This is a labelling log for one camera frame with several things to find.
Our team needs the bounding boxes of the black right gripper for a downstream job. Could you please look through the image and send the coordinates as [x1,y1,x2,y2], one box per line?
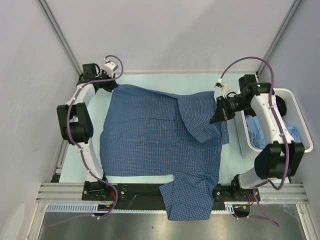
[209,95,252,125]

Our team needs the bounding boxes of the blue plaid long sleeve shirt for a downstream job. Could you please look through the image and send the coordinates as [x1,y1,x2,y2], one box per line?
[99,84,229,221]

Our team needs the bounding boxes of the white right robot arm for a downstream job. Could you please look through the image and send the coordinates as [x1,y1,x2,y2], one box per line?
[210,74,305,201]

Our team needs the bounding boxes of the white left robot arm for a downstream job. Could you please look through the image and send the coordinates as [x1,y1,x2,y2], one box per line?
[56,60,118,183]

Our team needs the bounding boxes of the light blue garment in bin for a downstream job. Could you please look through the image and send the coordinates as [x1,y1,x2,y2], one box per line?
[244,114,301,151]

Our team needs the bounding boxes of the black garment in bin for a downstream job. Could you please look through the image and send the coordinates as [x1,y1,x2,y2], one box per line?
[275,95,287,117]

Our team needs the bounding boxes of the white plastic bin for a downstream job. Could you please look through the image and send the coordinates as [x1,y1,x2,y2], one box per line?
[235,88,313,160]

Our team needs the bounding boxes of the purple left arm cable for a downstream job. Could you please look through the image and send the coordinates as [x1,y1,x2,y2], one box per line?
[48,55,125,227]

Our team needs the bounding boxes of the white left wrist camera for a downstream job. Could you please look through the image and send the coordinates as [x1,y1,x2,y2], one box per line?
[103,57,119,78]

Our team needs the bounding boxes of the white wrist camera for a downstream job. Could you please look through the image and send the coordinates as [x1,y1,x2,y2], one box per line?
[103,57,119,78]
[214,78,230,97]

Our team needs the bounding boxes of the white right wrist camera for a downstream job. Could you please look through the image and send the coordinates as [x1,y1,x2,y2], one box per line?
[214,78,230,97]

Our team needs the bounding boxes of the right aluminium corner post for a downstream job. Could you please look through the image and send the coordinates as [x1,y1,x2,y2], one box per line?
[264,0,304,63]

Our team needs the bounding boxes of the aluminium corner post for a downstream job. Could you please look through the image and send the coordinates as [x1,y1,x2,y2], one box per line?
[264,0,304,63]
[36,0,82,75]

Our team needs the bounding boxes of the aluminium front rail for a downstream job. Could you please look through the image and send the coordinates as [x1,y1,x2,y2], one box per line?
[36,183,309,204]

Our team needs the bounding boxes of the left aluminium corner post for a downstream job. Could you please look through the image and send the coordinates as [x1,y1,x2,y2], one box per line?
[36,0,82,75]

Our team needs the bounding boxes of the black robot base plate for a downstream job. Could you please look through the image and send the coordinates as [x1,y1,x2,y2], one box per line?
[81,181,261,213]

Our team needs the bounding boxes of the white slotted cable duct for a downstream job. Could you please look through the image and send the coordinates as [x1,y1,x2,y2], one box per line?
[46,203,99,213]

